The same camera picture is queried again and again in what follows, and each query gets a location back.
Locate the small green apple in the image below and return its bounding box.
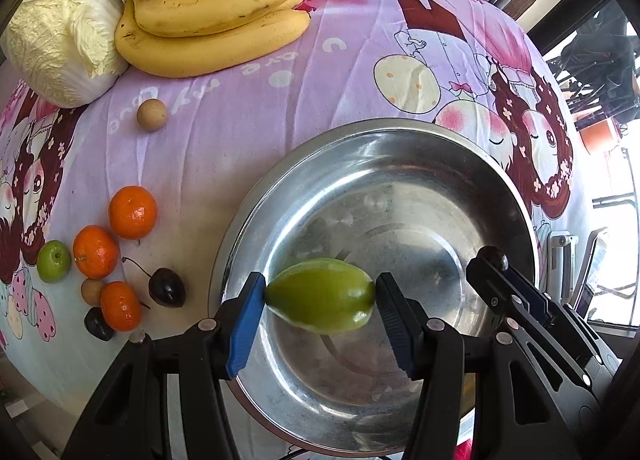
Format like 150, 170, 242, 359
36, 240, 72, 284

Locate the brown longan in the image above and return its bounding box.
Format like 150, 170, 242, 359
137, 98, 167, 132
80, 278, 106, 306

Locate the white metal frame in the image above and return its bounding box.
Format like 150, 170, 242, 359
545, 226, 610, 313

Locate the orange tangerine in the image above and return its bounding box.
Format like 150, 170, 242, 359
100, 281, 142, 332
72, 225, 121, 279
108, 185, 158, 241

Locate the stainless steel basin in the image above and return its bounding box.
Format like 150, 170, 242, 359
209, 117, 541, 443

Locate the orange flower pot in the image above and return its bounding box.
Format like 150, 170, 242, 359
581, 117, 619, 153

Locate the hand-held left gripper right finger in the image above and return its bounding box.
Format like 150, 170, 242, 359
374, 272, 581, 460

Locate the dark plum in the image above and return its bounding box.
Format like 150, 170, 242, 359
83, 307, 116, 342

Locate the dark red cherry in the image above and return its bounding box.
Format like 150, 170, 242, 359
122, 256, 187, 307
477, 246, 510, 271

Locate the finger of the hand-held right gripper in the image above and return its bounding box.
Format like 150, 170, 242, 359
502, 265, 603, 366
466, 251, 591, 388

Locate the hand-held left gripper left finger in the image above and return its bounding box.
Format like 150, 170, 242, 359
61, 271, 267, 460

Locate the green mango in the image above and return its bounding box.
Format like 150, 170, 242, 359
264, 259, 377, 337

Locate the napa cabbage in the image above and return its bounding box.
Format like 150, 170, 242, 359
0, 0, 130, 110

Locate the printed cartoon blanket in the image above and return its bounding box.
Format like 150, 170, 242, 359
0, 0, 593, 460

